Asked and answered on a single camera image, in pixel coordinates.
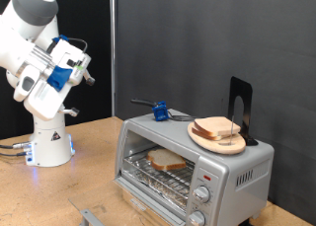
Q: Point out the thin metal pin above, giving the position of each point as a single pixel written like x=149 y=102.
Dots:
x=231 y=138

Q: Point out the glass oven door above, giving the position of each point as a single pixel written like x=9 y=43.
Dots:
x=98 y=199

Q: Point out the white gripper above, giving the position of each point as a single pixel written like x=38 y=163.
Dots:
x=42 y=101

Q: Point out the round wooden board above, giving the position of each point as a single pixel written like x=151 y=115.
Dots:
x=214 y=146

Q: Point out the wooden box under oven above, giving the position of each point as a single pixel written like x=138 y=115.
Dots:
x=126 y=196

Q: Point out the spatula with blue grip block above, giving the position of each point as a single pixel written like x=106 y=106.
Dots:
x=160 y=111

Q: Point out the black metal bookend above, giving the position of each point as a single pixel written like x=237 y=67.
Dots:
x=245 y=91

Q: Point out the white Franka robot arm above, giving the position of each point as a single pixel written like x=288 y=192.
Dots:
x=23 y=38

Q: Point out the vertical metal pole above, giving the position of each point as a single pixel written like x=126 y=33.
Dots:
x=113 y=55

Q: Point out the silver toaster oven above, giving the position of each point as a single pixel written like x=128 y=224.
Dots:
x=230 y=186

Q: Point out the silver oven knob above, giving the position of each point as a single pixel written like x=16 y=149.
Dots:
x=197 y=218
x=201 y=194

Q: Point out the thick white bread slice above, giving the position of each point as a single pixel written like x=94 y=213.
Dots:
x=166 y=160

